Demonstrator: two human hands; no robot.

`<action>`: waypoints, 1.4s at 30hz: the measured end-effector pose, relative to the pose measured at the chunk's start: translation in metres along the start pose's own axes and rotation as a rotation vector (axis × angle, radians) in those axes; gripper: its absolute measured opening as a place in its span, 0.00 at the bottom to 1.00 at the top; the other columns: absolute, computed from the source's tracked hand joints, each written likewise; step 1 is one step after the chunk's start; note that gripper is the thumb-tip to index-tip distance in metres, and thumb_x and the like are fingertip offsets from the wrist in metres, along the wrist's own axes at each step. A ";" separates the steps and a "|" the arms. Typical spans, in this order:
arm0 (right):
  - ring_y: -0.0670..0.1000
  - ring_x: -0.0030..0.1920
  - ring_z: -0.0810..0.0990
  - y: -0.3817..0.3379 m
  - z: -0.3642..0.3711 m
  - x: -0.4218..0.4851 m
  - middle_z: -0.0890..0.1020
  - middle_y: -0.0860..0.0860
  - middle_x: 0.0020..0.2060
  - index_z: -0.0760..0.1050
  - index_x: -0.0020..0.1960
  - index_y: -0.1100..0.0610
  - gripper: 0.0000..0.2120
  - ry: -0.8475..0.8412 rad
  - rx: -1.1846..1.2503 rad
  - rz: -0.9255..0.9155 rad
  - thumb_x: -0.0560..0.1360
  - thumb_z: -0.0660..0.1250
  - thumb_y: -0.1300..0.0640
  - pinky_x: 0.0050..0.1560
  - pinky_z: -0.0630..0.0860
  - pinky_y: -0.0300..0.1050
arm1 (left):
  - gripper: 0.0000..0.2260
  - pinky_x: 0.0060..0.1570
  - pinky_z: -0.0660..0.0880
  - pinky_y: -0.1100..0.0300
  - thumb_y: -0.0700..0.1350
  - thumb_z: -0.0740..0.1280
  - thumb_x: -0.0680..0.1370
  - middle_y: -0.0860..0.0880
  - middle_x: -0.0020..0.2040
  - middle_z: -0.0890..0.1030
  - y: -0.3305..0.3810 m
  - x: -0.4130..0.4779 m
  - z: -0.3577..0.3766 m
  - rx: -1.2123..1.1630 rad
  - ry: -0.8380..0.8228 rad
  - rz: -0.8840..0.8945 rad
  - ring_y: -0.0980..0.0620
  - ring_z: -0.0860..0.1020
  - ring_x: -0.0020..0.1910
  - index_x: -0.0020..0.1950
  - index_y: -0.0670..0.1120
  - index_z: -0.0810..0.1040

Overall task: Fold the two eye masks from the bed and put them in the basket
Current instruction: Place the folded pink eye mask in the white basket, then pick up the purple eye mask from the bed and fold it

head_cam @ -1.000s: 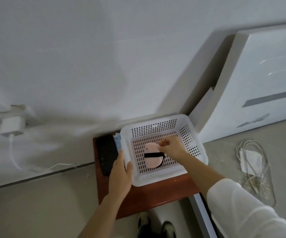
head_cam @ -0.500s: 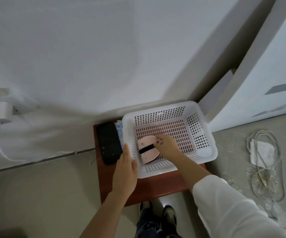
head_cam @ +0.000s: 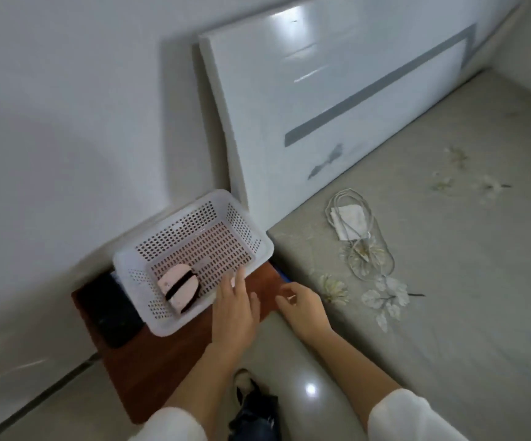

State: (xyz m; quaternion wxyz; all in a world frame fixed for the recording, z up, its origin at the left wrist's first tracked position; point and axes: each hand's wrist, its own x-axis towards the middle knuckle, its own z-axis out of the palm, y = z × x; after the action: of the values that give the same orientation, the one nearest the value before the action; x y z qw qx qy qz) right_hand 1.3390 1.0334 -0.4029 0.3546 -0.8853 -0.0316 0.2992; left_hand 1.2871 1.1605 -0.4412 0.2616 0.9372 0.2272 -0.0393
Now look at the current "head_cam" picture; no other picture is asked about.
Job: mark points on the person's right hand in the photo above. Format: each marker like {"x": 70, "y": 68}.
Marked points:
{"x": 306, "y": 312}

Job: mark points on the person's left hand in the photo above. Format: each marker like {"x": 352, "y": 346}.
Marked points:
{"x": 234, "y": 316}

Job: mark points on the person's right fingers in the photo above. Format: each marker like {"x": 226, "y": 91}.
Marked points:
{"x": 286, "y": 296}

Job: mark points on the person's left thumb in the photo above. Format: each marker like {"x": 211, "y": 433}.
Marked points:
{"x": 255, "y": 307}

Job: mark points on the person's right forearm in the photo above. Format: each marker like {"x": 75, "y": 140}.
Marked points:
{"x": 366, "y": 381}

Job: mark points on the person's left forearm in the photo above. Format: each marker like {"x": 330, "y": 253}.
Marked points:
{"x": 203, "y": 385}

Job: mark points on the blue object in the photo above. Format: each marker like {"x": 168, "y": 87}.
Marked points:
{"x": 283, "y": 274}

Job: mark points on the person's white shoe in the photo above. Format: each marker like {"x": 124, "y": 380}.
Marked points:
{"x": 243, "y": 383}

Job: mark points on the pink pouch with black band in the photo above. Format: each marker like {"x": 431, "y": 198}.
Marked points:
{"x": 179, "y": 288}

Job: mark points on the white perforated plastic basket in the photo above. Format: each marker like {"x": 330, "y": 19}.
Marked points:
{"x": 192, "y": 257}

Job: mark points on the white charger adapter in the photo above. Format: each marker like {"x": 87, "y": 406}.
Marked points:
{"x": 349, "y": 221}

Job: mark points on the person's jeans leg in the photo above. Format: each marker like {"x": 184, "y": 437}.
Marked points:
{"x": 256, "y": 420}

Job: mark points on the brown wooden bedside table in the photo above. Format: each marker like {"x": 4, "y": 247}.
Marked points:
{"x": 155, "y": 367}

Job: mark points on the black bag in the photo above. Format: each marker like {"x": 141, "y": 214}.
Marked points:
{"x": 111, "y": 312}

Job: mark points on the bed with floral grey sheet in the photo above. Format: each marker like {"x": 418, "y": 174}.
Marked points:
{"x": 454, "y": 270}

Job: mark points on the white glossy headboard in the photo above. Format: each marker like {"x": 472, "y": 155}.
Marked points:
{"x": 339, "y": 87}

